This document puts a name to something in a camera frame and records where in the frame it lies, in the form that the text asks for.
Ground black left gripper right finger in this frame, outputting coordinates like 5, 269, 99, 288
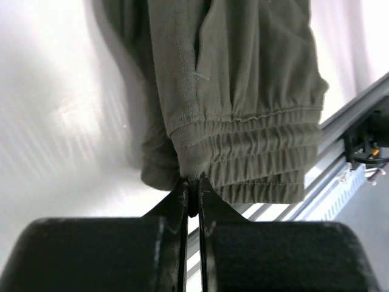
198, 174, 381, 291

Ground white slotted cable duct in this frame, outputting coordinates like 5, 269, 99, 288
319, 166, 365, 221

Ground olive green shorts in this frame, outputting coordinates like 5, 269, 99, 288
103, 1, 328, 204

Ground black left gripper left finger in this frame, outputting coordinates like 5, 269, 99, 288
1, 181, 189, 291

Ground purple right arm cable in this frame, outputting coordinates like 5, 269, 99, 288
366, 162, 389, 187

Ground aluminium mounting rail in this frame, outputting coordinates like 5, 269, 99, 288
185, 71, 389, 287

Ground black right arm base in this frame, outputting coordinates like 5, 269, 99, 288
343, 96, 388, 170

